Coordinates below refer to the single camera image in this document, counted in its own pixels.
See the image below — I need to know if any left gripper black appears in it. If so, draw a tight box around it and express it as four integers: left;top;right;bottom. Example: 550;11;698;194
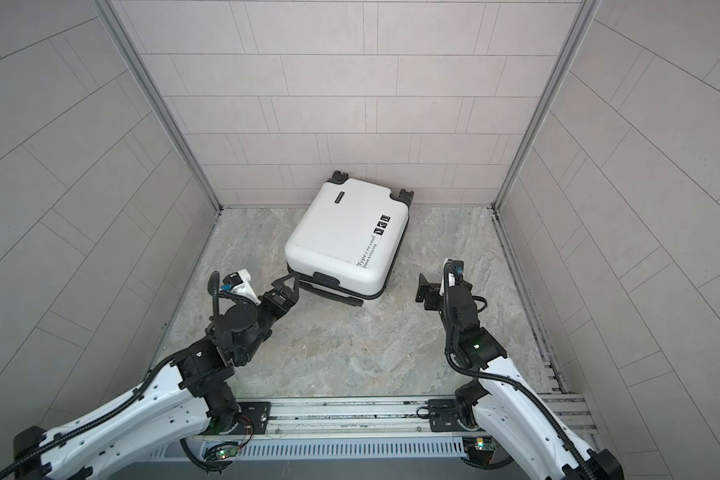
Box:
233;272;299;364

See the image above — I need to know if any black and white suitcase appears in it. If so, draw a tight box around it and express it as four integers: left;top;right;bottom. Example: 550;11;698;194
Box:
285;170;414;307

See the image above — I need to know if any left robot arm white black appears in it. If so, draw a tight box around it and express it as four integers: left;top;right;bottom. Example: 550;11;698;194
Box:
0;270;300;479

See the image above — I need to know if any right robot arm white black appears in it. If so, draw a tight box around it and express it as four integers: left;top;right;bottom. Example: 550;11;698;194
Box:
415;262;624;479

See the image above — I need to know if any right green circuit board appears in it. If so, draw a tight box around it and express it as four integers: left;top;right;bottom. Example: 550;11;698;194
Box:
462;437;498;467

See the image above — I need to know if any green circuit board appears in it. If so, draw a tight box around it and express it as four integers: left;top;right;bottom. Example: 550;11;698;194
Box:
462;437;498;467
203;441;240;462

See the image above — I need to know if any left green circuit board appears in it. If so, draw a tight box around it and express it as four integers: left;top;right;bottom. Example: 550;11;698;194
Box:
203;441;240;462

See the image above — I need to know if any left aluminium corner profile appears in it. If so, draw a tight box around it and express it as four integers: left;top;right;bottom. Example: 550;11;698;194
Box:
92;0;223;212

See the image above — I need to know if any aluminium corner profile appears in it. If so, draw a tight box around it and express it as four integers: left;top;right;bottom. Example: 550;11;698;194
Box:
493;0;600;212
92;0;223;212

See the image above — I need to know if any right aluminium corner profile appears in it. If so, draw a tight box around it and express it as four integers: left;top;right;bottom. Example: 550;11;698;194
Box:
493;0;600;212

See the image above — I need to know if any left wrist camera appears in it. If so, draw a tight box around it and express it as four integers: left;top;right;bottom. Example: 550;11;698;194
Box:
219;269;260;306

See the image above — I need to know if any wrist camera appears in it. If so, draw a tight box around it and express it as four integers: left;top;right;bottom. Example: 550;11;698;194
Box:
444;259;464;287
219;269;260;306

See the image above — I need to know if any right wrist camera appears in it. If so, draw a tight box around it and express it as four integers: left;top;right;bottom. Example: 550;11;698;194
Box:
444;259;464;287

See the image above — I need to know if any right black corrugated cable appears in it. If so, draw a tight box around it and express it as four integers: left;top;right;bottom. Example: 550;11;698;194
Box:
442;259;598;480

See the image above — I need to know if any black corrugated cable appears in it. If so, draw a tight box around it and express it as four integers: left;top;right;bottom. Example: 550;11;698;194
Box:
0;271;223;480
442;259;598;480

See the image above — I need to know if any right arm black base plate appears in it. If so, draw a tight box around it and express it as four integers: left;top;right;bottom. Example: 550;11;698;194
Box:
417;398;482;433

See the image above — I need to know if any left black corrugated cable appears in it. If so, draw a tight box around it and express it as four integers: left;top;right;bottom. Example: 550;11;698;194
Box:
0;271;223;480

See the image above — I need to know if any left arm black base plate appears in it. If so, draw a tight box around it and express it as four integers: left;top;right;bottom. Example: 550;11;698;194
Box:
218;401;272;436

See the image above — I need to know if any aluminium mounting rail frame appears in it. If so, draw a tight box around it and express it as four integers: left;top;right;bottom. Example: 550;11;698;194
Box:
65;392;613;480

